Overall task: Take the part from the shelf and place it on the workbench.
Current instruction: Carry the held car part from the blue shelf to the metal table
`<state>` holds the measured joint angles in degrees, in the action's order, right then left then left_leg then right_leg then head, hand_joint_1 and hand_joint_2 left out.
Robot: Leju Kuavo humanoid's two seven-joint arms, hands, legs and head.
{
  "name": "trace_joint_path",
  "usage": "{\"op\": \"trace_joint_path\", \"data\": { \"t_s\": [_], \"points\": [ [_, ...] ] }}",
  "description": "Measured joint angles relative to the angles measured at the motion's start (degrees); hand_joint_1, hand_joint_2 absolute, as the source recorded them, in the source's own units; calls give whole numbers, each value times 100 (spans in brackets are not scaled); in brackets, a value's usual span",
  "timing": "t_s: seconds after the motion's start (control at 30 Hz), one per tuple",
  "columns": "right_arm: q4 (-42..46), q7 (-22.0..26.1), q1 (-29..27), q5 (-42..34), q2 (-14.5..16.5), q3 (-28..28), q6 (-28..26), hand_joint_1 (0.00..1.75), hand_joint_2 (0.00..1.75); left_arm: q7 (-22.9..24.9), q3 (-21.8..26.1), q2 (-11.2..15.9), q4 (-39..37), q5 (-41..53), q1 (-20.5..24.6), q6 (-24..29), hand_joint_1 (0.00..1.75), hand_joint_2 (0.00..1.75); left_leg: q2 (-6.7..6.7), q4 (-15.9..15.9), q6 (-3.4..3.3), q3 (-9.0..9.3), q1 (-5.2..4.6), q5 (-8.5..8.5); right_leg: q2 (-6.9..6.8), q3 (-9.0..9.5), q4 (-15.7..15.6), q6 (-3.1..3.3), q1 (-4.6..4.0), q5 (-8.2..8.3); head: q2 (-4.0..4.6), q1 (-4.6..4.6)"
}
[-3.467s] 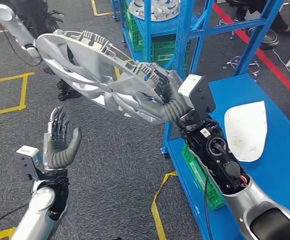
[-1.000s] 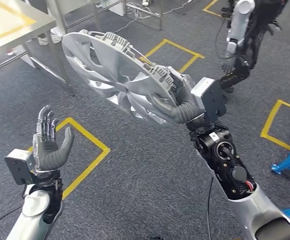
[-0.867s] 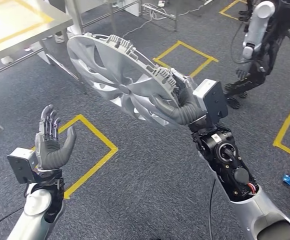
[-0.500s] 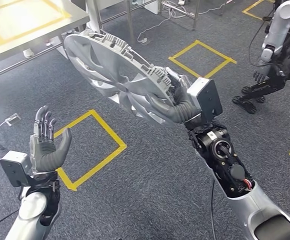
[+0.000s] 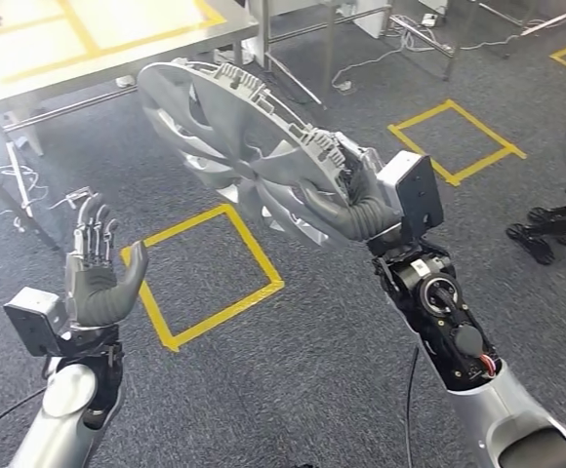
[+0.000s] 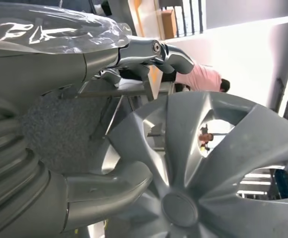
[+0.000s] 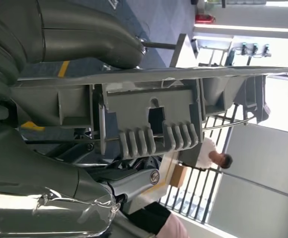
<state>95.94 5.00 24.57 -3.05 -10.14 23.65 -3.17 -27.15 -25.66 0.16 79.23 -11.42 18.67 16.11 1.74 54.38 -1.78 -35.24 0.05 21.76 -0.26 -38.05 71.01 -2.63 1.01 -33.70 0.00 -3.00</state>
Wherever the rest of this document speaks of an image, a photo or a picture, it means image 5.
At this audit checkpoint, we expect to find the black caster chair base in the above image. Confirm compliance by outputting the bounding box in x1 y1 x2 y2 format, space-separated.
505 181 566 266

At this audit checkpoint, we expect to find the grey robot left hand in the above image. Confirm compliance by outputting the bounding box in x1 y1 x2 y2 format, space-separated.
64 192 150 329

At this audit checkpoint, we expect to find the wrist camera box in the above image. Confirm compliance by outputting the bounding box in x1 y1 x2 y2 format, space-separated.
3 287 68 358
376 151 444 250

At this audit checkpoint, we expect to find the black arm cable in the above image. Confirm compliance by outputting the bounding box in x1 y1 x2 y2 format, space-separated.
0 386 47 450
404 345 421 468

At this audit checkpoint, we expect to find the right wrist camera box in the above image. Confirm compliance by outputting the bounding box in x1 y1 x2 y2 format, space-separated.
376 151 444 250

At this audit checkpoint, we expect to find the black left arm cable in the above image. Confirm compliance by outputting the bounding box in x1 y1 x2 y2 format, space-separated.
0 386 47 450

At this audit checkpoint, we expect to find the silver plastic hubcap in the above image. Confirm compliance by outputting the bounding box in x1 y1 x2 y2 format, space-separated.
136 58 386 250

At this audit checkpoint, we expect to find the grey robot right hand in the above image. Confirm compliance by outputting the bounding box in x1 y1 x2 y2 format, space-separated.
298 148 403 244

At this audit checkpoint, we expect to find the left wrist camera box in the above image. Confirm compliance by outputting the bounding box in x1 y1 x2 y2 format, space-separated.
3 287 68 358

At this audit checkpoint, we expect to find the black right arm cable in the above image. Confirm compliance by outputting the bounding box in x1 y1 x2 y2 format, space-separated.
404 345 421 468

